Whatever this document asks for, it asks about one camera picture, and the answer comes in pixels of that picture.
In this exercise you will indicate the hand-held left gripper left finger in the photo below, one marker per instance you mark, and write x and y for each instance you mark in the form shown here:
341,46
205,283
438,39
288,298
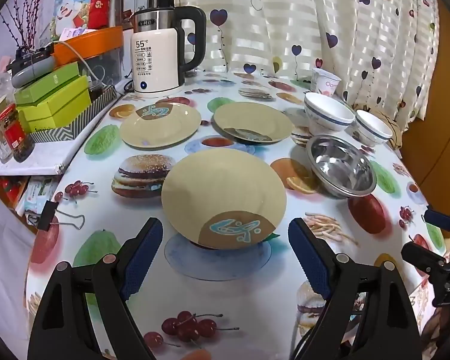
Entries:
142,258

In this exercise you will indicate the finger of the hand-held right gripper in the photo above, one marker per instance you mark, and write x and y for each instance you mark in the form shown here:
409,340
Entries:
423,260
438,218

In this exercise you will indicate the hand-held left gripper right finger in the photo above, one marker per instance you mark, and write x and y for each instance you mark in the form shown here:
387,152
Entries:
307,258

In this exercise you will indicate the stainless steel bowl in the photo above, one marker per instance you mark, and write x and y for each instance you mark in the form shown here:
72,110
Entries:
341,165

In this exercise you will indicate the beige plate blue motif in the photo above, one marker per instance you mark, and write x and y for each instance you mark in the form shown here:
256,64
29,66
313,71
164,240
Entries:
217,187
251,120
161,129

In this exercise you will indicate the small white blue-striped bowl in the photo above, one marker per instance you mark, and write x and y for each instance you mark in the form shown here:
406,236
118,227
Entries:
371,131

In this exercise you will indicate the large white blue-striped bowl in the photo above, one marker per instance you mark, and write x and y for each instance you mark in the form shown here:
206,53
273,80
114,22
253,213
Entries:
324,118

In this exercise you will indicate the food print tablecloth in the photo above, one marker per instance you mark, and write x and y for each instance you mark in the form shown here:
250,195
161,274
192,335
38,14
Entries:
105,210

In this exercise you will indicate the burlap wrapped bundle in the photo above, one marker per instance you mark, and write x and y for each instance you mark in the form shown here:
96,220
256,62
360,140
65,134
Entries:
395,131

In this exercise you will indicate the wooden cabinet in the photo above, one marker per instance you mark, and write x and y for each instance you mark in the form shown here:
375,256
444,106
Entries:
442,120

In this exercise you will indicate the black binder clip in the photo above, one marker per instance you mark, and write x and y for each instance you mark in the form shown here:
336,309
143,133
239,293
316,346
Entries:
47,215

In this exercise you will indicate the printed paper packet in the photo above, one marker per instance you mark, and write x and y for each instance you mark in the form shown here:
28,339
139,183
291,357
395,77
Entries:
37,195

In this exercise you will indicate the white shelf board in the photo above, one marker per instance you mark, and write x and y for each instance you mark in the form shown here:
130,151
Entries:
37,157

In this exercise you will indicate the zigzag patterned box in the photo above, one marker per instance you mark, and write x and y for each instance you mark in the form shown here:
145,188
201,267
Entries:
82,122

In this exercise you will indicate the lime green flat box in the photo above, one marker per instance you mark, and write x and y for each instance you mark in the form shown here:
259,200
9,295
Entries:
60,101
60,118

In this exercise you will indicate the white yogurt cup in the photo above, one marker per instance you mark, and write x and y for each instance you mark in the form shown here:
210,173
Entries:
324,82

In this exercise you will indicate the glass jar red label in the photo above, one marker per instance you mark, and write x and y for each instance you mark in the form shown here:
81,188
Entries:
15,135

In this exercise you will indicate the dark green flat box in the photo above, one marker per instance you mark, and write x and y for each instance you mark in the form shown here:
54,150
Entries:
48,82

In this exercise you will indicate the grey handheld device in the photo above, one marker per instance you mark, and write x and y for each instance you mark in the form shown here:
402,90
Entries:
30,73

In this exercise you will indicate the clear container orange lid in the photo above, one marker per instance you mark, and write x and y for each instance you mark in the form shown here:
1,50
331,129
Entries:
93,41

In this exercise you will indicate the black handheld device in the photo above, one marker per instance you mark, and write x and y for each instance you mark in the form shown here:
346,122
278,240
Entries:
26,59

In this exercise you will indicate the cream curtain heart print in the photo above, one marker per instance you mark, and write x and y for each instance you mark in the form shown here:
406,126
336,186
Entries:
285,15

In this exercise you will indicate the cartoon printed snack bag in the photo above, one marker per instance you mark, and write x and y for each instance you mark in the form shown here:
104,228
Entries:
71,3

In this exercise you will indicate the purple decorative branches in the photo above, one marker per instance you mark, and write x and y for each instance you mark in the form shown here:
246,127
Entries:
22,18

